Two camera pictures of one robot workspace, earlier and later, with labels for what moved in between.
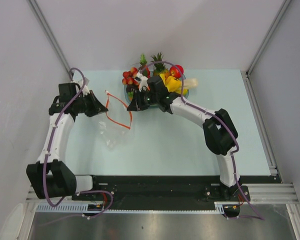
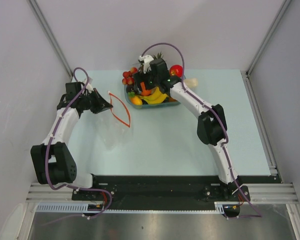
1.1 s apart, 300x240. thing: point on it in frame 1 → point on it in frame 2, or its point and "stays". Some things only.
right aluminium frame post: [281, 11] stays
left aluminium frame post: [51, 36] stays
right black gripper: [138, 105] → [140, 77]
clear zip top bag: [114, 127] stays
